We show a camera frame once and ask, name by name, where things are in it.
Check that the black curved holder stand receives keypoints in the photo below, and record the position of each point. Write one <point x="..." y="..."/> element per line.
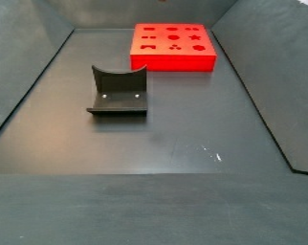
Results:
<point x="122" y="92"/>

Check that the red shape-sorter block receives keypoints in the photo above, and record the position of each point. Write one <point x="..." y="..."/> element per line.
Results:
<point x="172" y="47"/>

